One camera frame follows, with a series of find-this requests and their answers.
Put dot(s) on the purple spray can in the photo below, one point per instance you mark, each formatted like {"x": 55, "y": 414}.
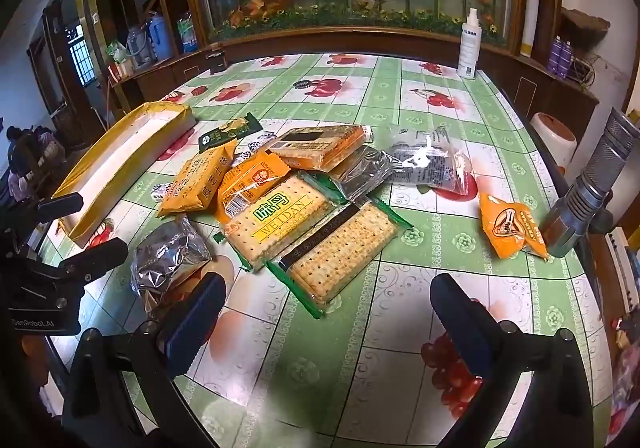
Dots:
{"x": 565, "y": 59}
{"x": 554, "y": 55}

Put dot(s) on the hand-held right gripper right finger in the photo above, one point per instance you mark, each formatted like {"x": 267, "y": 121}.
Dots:
{"x": 457, "y": 323}

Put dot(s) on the grey metal flashlight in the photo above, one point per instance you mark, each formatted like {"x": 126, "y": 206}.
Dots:
{"x": 590, "y": 188}

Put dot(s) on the white stool with red top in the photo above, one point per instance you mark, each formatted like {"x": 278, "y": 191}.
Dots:
{"x": 552, "y": 135}

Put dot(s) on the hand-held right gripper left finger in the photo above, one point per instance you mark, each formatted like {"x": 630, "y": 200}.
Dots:
{"x": 200, "y": 310}

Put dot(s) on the cracker packet with yellow label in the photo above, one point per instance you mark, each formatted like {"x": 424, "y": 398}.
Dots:
{"x": 280, "y": 220}

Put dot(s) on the blue thermos jug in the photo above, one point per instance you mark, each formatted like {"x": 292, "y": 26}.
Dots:
{"x": 159, "y": 35}

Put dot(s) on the cracker packet with dark stripe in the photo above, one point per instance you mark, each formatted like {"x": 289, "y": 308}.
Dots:
{"x": 335, "y": 253}

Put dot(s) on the small orange snack packet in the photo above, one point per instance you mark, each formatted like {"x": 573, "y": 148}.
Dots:
{"x": 510, "y": 228}

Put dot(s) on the long yellow tray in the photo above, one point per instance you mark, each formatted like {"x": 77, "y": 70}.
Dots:
{"x": 115, "y": 163}

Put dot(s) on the green and white bag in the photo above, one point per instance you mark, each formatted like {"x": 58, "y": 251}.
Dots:
{"x": 187, "y": 33}

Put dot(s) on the white spray bottle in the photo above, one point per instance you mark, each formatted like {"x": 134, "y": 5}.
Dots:
{"x": 472, "y": 45}

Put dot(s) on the dark green snack packet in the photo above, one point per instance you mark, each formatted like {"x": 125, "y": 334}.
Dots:
{"x": 227, "y": 130}

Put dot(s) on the clear orange-edged cracker packet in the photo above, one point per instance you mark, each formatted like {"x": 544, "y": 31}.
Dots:
{"x": 320, "y": 145}

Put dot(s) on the orange biscuit packet with characters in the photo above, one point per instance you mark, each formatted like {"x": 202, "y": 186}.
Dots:
{"x": 197, "y": 178}

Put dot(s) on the orange snack packet white logo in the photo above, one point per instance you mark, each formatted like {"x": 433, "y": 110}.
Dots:
{"x": 252, "y": 180}

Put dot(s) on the small candy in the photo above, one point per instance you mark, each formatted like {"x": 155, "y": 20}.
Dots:
{"x": 257, "y": 145}
{"x": 159, "y": 192}

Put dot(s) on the grey water jug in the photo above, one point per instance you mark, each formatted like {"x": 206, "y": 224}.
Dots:
{"x": 136, "y": 47}

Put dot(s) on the silver foil packet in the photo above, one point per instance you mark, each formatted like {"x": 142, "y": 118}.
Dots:
{"x": 170, "y": 253}

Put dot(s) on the small black box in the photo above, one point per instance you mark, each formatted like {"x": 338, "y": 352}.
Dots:
{"x": 216, "y": 62}

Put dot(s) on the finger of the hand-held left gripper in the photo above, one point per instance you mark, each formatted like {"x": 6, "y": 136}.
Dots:
{"x": 55, "y": 205}
{"x": 97, "y": 253}

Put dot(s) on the clear packet of dark snacks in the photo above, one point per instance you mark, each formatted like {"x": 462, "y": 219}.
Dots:
{"x": 430, "y": 163}

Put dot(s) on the fruit print green tablecloth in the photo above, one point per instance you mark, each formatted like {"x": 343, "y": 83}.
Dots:
{"x": 380, "y": 128}

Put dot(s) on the silver-backed cracker packet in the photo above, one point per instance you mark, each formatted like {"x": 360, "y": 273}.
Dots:
{"x": 362, "y": 170}

